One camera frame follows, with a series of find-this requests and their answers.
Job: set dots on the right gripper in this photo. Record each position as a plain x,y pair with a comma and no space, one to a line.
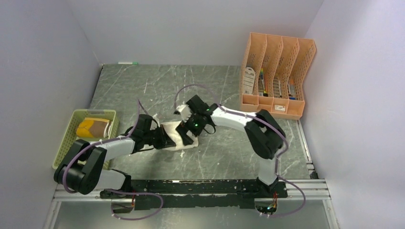
184,127

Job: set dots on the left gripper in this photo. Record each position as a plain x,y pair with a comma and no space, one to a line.
164,140

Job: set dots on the white towel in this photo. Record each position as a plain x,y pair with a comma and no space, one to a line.
174,140

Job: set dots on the yellow brown bear towel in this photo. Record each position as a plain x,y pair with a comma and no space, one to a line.
93,128

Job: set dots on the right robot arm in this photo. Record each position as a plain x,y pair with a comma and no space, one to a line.
266,137

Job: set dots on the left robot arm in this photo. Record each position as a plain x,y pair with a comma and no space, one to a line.
81,170

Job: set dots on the white tag in organizer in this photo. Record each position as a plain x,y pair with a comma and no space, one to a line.
248,80

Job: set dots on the green plastic basket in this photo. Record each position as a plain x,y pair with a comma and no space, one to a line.
77,117

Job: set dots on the white green marker pen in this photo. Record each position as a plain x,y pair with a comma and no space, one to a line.
128,63

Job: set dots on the small white box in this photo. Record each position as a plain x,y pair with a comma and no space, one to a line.
279,108

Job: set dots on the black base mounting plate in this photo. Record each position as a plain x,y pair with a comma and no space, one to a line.
242,193

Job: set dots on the orange file organizer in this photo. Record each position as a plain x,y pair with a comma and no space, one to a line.
281,64

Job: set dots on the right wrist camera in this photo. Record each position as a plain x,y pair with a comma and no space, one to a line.
184,111

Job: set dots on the aluminium frame rails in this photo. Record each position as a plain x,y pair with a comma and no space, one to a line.
224,155

